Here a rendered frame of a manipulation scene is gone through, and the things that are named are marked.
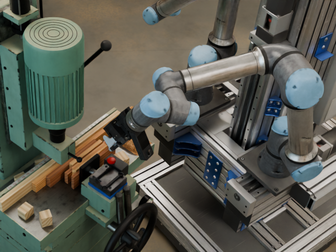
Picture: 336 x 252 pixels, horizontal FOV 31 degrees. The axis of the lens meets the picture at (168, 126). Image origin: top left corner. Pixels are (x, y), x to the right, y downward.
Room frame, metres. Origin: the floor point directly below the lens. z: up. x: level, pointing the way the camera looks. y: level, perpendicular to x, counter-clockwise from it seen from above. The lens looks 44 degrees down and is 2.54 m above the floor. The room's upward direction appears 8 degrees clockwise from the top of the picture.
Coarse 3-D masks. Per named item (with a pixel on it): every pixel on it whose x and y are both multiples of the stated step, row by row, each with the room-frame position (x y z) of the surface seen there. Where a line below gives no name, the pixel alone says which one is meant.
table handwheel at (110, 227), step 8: (136, 208) 1.23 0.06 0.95; (144, 208) 1.25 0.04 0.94; (152, 208) 1.28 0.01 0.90; (128, 216) 1.20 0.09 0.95; (136, 216) 1.21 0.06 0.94; (152, 216) 1.31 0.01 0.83; (112, 224) 1.25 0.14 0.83; (120, 224) 1.17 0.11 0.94; (128, 224) 1.17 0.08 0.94; (136, 224) 1.24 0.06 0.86; (152, 224) 1.30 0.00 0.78; (112, 232) 1.23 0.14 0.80; (120, 232) 1.14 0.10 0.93; (144, 232) 1.30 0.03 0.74; (112, 240) 1.12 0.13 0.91; (120, 240) 1.19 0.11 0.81; (128, 240) 1.19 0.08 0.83; (144, 240) 1.27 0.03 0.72; (112, 248) 1.11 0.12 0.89; (120, 248) 1.16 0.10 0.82; (128, 248) 1.18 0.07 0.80; (136, 248) 1.24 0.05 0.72
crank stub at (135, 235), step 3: (126, 231) 1.16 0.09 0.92; (129, 231) 1.16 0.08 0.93; (132, 231) 1.16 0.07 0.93; (129, 234) 1.15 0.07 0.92; (132, 234) 1.15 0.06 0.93; (135, 234) 1.15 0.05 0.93; (138, 234) 1.15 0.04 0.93; (132, 237) 1.14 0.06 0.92; (135, 237) 1.14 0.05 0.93; (138, 237) 1.14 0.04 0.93; (135, 240) 1.13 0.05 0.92; (138, 240) 1.13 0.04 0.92
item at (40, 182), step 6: (96, 132) 1.57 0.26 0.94; (102, 132) 1.58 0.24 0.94; (90, 138) 1.54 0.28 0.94; (96, 138) 1.54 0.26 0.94; (102, 138) 1.57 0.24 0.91; (84, 144) 1.50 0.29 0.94; (54, 168) 1.37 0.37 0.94; (42, 174) 1.33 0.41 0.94; (36, 180) 1.30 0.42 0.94; (42, 180) 1.31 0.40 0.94; (36, 186) 1.29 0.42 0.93; (42, 186) 1.31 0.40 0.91
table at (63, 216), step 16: (144, 160) 1.55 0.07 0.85; (32, 192) 1.28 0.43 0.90; (48, 192) 1.29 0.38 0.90; (64, 192) 1.30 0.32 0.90; (80, 192) 1.31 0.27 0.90; (16, 208) 1.20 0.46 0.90; (48, 208) 1.22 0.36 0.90; (64, 208) 1.23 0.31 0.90; (80, 208) 1.25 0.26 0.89; (16, 224) 1.15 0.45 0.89; (32, 224) 1.15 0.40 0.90; (64, 224) 1.18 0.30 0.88; (32, 240) 1.11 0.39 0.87; (48, 240) 1.12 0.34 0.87
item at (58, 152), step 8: (40, 128) 1.43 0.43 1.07; (32, 136) 1.40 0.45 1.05; (40, 136) 1.39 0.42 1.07; (48, 136) 1.39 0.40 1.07; (40, 144) 1.38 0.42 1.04; (48, 144) 1.36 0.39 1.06; (56, 144) 1.36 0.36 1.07; (64, 144) 1.37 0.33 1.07; (72, 144) 1.38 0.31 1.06; (48, 152) 1.36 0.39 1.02; (56, 152) 1.34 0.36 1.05; (64, 152) 1.35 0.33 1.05; (72, 152) 1.38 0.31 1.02; (56, 160) 1.34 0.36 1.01; (64, 160) 1.35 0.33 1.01
